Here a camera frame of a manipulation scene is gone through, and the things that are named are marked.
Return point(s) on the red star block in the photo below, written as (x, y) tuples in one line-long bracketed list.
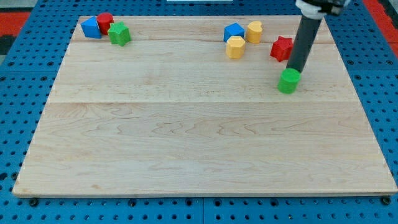
[(281, 48)]

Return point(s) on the green star block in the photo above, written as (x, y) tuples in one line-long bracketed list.
[(119, 33)]

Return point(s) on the light wooden board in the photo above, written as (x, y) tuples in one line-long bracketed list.
[(171, 115)]

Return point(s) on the yellow hexagon block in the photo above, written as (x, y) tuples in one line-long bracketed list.
[(235, 47)]

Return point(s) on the blue cube block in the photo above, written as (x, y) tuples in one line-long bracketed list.
[(233, 30)]

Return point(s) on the green cylinder block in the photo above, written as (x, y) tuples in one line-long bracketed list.
[(288, 80)]

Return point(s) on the yellow heart block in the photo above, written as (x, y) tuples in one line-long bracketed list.
[(254, 32)]

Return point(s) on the red cylinder block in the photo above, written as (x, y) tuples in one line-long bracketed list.
[(104, 20)]

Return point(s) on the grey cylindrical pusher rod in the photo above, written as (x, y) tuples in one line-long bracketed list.
[(303, 42)]

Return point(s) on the blue triangular block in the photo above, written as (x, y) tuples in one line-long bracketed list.
[(90, 28)]

